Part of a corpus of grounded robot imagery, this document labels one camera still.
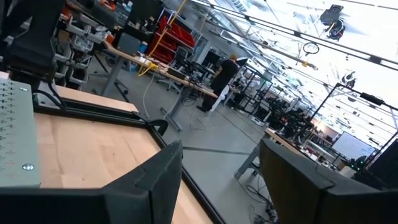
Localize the wooden workbench grey leg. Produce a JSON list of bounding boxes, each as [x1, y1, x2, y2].
[[234, 127, 343, 181]]

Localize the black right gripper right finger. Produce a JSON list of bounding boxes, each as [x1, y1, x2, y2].
[[259, 138, 398, 224]]

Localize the yellow cable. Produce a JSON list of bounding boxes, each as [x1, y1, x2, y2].
[[136, 0, 189, 77]]

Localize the black ceiling cable reel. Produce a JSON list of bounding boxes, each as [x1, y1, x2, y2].
[[320, 4, 346, 41]]

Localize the white screen monitor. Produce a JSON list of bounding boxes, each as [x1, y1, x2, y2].
[[331, 131, 377, 161]]

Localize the person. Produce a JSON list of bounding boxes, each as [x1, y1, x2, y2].
[[196, 53, 240, 113]]

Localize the black aluminium table frame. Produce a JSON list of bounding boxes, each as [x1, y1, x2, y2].
[[32, 93, 228, 224]]

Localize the long wooden workbench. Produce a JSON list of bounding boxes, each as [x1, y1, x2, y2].
[[93, 40, 218, 131]]

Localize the white floor cable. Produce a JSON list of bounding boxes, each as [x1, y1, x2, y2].
[[141, 70, 157, 119]]

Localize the grey parts drawers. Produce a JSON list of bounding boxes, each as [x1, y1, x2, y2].
[[54, 12, 108, 85]]

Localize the red storage bins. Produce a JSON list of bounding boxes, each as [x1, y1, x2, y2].
[[146, 15, 197, 65]]

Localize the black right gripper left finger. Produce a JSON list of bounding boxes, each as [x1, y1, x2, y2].
[[0, 139, 184, 224]]

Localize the green perforated metal shelf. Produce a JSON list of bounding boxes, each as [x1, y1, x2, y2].
[[0, 77, 42, 189]]

